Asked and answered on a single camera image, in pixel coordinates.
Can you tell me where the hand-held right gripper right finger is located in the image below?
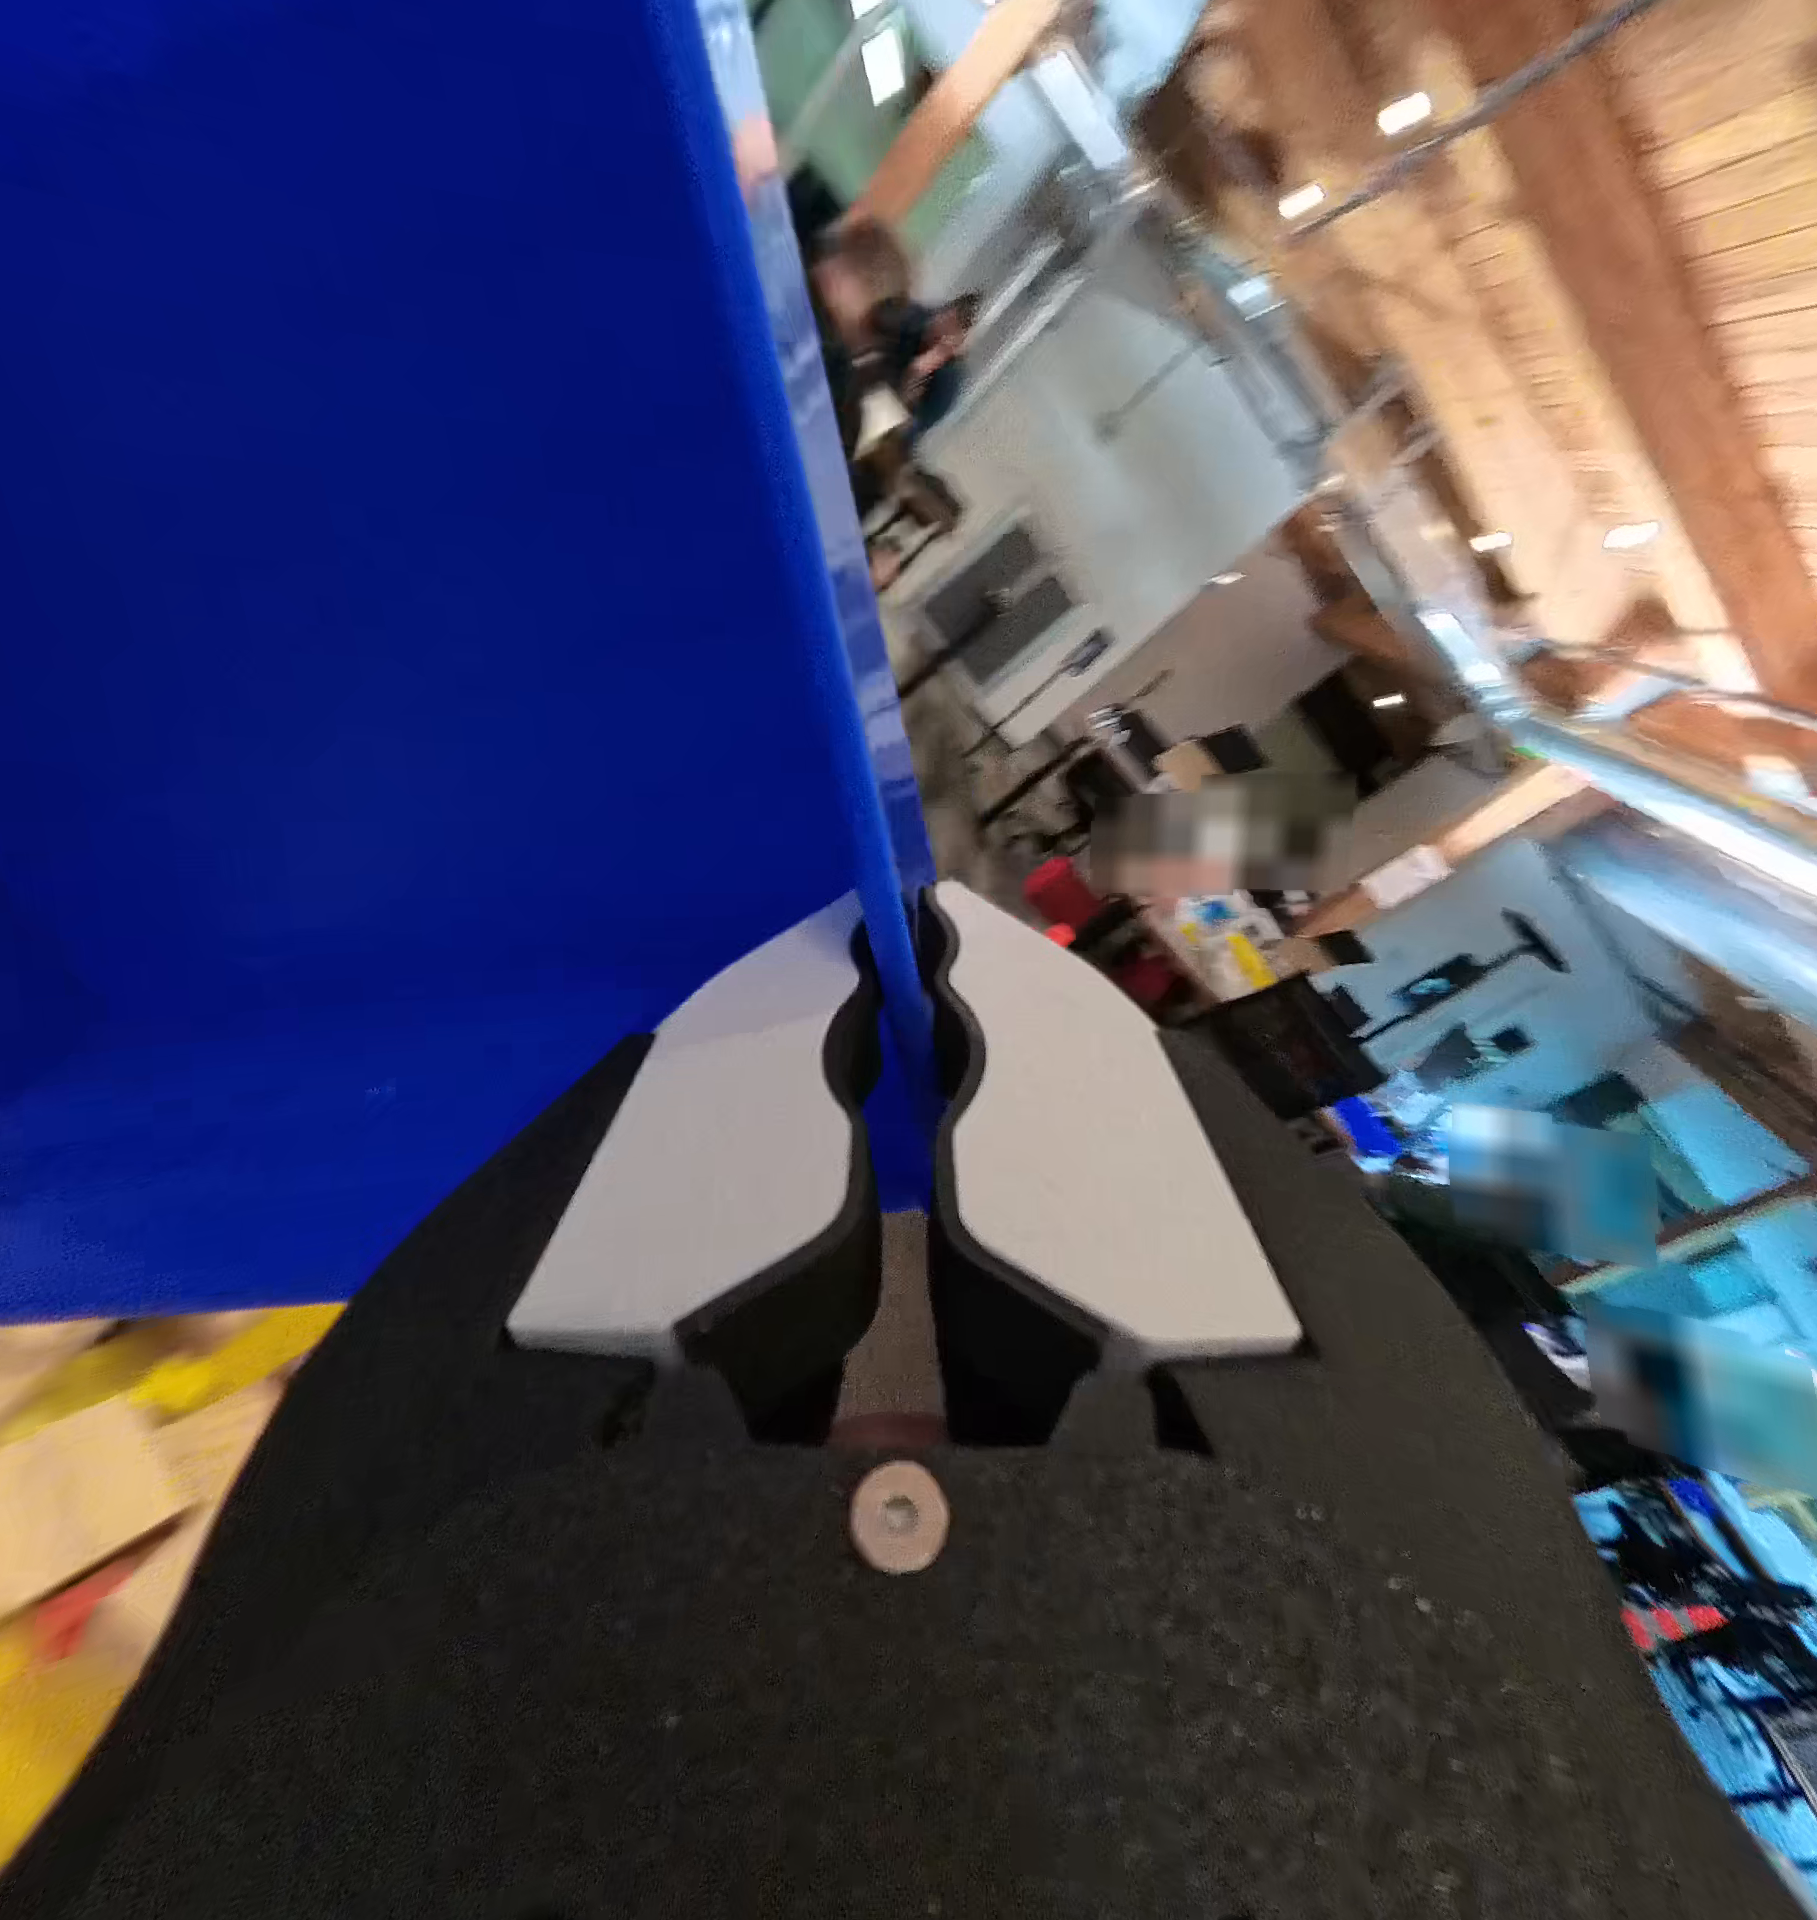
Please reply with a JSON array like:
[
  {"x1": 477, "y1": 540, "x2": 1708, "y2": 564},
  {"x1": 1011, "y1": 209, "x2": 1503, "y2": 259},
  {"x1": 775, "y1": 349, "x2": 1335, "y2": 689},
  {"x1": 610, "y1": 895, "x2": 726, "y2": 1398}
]
[{"x1": 917, "y1": 879, "x2": 1307, "y2": 1448}]

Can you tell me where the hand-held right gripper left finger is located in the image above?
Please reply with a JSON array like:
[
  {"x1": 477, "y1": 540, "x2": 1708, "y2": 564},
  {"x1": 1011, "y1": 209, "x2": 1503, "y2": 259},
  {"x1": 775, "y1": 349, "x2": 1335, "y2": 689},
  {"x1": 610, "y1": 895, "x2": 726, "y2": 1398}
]
[{"x1": 507, "y1": 895, "x2": 883, "y2": 1447}]

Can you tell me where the yellow plastic bin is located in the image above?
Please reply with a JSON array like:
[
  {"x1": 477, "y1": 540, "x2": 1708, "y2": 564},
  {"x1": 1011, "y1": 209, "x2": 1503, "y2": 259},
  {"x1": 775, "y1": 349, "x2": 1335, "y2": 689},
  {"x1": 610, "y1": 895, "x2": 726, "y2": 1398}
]
[{"x1": 0, "y1": 1303, "x2": 347, "y2": 1893}]

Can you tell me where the small red cube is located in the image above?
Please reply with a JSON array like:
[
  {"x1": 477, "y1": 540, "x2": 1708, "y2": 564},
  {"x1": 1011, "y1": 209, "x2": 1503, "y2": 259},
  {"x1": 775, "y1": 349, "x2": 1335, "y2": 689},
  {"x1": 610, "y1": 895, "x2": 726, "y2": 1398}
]
[{"x1": 29, "y1": 1567, "x2": 135, "y2": 1666}]

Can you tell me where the blue plastic bin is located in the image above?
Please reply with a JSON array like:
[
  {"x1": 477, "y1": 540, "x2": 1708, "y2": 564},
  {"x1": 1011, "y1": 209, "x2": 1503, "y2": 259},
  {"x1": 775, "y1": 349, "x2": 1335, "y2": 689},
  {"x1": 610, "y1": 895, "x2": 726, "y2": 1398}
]
[{"x1": 0, "y1": 0, "x2": 941, "y2": 1329}]

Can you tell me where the pile of plain wooden cubes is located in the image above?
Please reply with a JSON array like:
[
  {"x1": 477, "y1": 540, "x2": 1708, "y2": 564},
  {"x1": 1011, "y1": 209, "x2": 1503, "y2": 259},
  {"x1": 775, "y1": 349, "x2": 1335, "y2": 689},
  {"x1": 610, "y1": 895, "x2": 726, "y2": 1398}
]
[{"x1": 0, "y1": 1395, "x2": 191, "y2": 1644}]

